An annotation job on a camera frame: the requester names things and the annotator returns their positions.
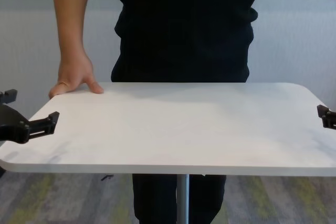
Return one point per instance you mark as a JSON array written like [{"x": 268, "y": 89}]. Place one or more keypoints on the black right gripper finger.
[{"x": 328, "y": 119}]

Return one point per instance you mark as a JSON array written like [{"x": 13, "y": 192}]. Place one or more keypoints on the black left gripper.
[{"x": 10, "y": 127}]

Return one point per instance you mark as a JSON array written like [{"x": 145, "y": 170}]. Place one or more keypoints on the white rolling pedestal table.
[{"x": 168, "y": 129}]

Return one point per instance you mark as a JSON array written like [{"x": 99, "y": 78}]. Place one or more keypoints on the person's right forearm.
[{"x": 71, "y": 11}]

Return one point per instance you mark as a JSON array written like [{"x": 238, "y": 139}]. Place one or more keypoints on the person's right hand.
[{"x": 73, "y": 74}]

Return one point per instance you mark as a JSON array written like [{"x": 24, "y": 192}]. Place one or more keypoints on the small black floor scrap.
[{"x": 106, "y": 178}]

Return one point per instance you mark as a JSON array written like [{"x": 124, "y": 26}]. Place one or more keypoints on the black trousers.
[{"x": 155, "y": 200}]

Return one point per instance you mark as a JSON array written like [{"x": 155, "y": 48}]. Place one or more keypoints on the black shirt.
[{"x": 183, "y": 24}]

